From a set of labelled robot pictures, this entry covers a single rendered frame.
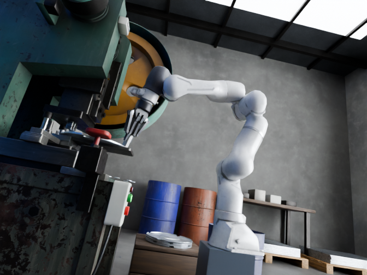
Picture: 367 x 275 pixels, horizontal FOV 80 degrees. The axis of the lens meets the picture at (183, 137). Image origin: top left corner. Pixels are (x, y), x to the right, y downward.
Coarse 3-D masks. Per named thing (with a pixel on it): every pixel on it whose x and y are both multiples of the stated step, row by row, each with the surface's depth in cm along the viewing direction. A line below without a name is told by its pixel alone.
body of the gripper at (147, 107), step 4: (140, 100) 99; (136, 104) 100; (140, 104) 99; (144, 104) 99; (148, 104) 99; (136, 108) 99; (140, 108) 99; (144, 108) 99; (148, 108) 100; (136, 112) 99; (140, 112) 100; (144, 112) 102; (148, 112) 102; (136, 116) 99
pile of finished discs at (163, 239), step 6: (150, 234) 136; (156, 234) 140; (162, 234) 144; (168, 234) 149; (150, 240) 125; (156, 240) 123; (162, 240) 122; (168, 240) 126; (174, 240) 129; (180, 240) 133; (186, 240) 137; (168, 246) 121; (174, 246) 122; (180, 246) 123; (186, 246) 126
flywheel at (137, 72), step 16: (144, 48) 153; (128, 64) 152; (144, 64) 154; (160, 64) 152; (128, 80) 149; (144, 80) 151; (128, 96) 146; (160, 96) 146; (112, 112) 141; (112, 128) 142
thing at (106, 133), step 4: (88, 128) 64; (92, 128) 64; (88, 132) 64; (92, 132) 64; (96, 132) 64; (100, 132) 64; (104, 132) 65; (108, 132) 65; (92, 136) 69; (96, 136) 66; (100, 136) 67; (104, 136) 66; (108, 136) 66; (96, 140) 66; (96, 144) 65
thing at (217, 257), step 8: (200, 240) 97; (200, 248) 94; (208, 248) 82; (216, 248) 84; (200, 256) 91; (208, 256) 80; (216, 256) 81; (224, 256) 81; (232, 256) 81; (240, 256) 82; (248, 256) 82; (200, 264) 89; (208, 264) 80; (216, 264) 80; (224, 264) 80; (232, 264) 80; (240, 264) 81; (248, 264) 81; (200, 272) 86; (208, 272) 79; (216, 272) 79; (224, 272) 79; (232, 272) 80; (240, 272) 80; (248, 272) 80
